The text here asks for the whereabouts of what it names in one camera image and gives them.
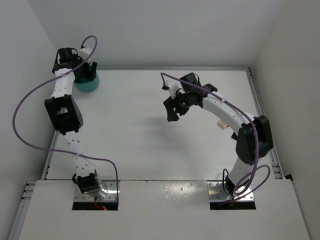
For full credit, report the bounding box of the black lego plate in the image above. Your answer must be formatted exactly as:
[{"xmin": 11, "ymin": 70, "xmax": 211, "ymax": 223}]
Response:
[{"xmin": 231, "ymin": 132, "xmax": 238, "ymax": 141}]

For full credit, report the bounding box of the white lego brick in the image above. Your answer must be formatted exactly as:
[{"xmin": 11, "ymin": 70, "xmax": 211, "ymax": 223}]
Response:
[{"xmin": 217, "ymin": 120, "xmax": 229, "ymax": 129}]

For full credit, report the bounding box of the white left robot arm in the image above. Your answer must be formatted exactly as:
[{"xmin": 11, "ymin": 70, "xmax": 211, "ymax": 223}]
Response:
[{"xmin": 44, "ymin": 46, "xmax": 103, "ymax": 198}]

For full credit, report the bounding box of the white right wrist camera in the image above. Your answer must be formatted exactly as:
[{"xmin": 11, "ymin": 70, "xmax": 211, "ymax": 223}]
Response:
[{"xmin": 162, "ymin": 80, "xmax": 179, "ymax": 99}]

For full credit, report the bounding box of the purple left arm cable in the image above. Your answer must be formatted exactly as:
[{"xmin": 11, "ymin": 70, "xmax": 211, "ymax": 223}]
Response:
[{"xmin": 11, "ymin": 35, "xmax": 119, "ymax": 202}]

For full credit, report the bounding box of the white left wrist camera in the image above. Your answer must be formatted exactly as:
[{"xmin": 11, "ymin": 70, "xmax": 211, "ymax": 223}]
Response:
[{"xmin": 78, "ymin": 47, "xmax": 93, "ymax": 64}]

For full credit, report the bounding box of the teal divided round container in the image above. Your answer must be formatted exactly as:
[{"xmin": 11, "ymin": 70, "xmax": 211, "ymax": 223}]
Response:
[{"xmin": 73, "ymin": 72, "xmax": 100, "ymax": 93}]

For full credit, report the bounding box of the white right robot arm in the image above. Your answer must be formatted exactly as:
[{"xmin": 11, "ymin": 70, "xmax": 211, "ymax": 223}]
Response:
[{"xmin": 160, "ymin": 72, "xmax": 274, "ymax": 199}]

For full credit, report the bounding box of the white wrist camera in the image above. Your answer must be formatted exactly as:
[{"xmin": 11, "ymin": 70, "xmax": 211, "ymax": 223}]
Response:
[
  {"xmin": 162, "ymin": 80, "xmax": 179, "ymax": 99},
  {"xmin": 78, "ymin": 47, "xmax": 93, "ymax": 64}
]

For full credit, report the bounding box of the white front cover board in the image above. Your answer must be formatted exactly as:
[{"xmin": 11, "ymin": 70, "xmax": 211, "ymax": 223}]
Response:
[{"xmin": 19, "ymin": 180, "xmax": 309, "ymax": 240}]

